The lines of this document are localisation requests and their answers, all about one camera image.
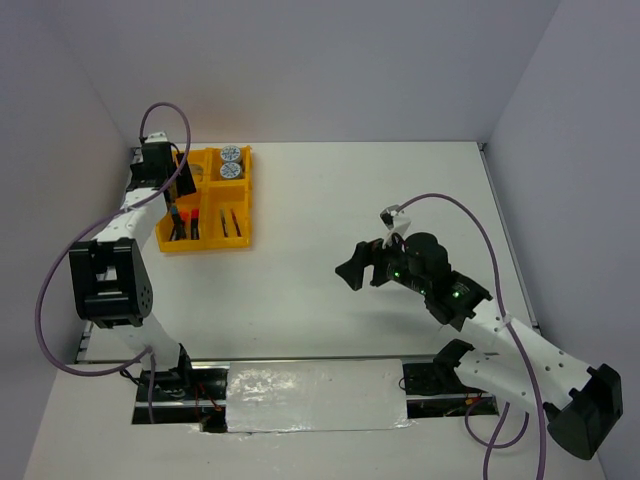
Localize metal base rail plate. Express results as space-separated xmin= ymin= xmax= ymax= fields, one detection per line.
xmin=131 ymin=358 xmax=498 ymax=434

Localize blue highlighter marker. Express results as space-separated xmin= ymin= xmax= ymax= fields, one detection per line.
xmin=170 ymin=205 xmax=182 ymax=241

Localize blue-lidded round jar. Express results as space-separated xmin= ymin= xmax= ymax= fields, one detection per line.
xmin=219 ymin=145 xmax=243 ymax=164
xmin=219 ymin=162 xmax=244 ymax=181

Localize clear tape roll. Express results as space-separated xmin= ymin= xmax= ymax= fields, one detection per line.
xmin=188 ymin=163 xmax=204 ymax=183

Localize red pen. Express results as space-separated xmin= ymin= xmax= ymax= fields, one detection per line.
xmin=230 ymin=209 xmax=242 ymax=238

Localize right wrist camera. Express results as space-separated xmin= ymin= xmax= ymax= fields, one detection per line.
xmin=379 ymin=205 xmax=411 ymax=247

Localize blue pen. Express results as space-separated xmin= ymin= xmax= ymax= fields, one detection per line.
xmin=219 ymin=209 xmax=229 ymax=238

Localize yellow four-compartment plastic bin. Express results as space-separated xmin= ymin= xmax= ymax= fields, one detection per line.
xmin=155 ymin=146 xmax=253 ymax=253

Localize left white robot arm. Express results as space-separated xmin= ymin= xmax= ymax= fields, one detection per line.
xmin=69 ymin=132 xmax=196 ymax=399

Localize orange highlighter marker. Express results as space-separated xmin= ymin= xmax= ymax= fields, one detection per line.
xmin=180 ymin=210 xmax=190 ymax=240

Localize pink highlighter marker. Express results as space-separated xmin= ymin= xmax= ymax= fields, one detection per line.
xmin=189 ymin=208 xmax=200 ymax=240

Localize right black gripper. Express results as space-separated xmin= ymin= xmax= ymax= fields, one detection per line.
xmin=335 ymin=227 xmax=429 ymax=295

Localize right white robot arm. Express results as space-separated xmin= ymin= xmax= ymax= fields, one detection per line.
xmin=335 ymin=233 xmax=623 ymax=460

